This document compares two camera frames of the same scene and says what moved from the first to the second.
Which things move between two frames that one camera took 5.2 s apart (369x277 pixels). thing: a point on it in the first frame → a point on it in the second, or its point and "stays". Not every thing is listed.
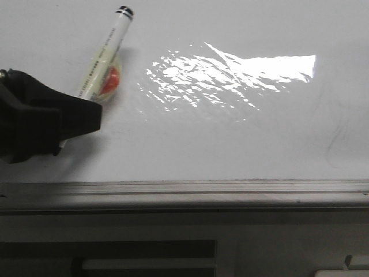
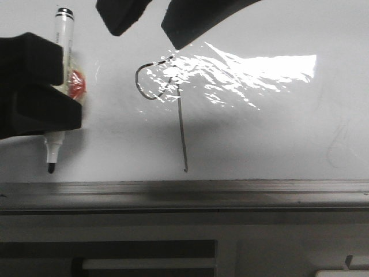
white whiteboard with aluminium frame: (223, 107) stays
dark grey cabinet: (182, 244) stays
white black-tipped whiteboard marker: (104, 62) → (64, 36)
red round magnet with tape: (113, 85) → (77, 84)
